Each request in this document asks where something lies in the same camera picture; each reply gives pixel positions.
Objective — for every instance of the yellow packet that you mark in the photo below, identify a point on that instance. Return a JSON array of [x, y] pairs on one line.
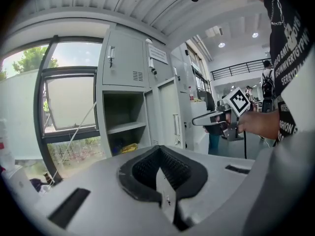
[[129, 148]]

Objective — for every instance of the white cardboard box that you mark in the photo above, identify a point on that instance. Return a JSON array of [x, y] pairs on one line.
[[19, 183]]

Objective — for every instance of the white metal locker cabinet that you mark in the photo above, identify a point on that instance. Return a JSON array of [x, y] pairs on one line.
[[123, 65]]

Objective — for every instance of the round ceiling light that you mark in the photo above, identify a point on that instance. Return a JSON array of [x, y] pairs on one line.
[[255, 35], [221, 44]]

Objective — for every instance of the white chest box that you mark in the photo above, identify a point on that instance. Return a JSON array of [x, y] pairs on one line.
[[199, 122]]

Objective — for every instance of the person's right forearm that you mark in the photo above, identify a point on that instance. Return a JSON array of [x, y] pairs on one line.
[[261, 124]]

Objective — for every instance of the white paper notice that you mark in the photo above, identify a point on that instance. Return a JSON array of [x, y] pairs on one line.
[[158, 54]]

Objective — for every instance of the dark purple bag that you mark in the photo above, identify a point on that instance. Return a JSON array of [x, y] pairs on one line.
[[35, 184]]

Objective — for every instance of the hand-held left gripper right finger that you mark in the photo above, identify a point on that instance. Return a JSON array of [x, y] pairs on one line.
[[216, 181]]

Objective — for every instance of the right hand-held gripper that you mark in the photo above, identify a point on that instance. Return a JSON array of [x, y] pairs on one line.
[[237, 102]]

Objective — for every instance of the dark brown bottle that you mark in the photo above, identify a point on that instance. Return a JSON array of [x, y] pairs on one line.
[[47, 178]]

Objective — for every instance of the black window frame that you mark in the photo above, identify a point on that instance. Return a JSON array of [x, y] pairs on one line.
[[39, 95]]

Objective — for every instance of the clear container red label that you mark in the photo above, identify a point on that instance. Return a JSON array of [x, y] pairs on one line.
[[6, 141]]

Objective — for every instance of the person's right hand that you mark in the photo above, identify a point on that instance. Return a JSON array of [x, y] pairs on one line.
[[229, 118]]

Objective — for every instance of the ceiling air vent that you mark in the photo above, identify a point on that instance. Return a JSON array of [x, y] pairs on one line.
[[214, 31]]

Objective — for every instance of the yellow fruit bunch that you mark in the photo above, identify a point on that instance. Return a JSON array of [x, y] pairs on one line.
[[197, 99]]

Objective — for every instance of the blue bin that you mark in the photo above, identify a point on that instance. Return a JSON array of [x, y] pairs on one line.
[[213, 144]]

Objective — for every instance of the black printed t-shirt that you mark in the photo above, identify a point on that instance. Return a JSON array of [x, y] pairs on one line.
[[288, 53]]

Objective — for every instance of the black chair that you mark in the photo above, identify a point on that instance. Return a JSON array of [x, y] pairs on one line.
[[206, 99]]

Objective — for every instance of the black balcony railing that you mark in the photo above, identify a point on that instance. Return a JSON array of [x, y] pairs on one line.
[[236, 69]]

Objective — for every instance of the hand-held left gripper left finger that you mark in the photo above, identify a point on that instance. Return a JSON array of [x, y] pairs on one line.
[[98, 205]]

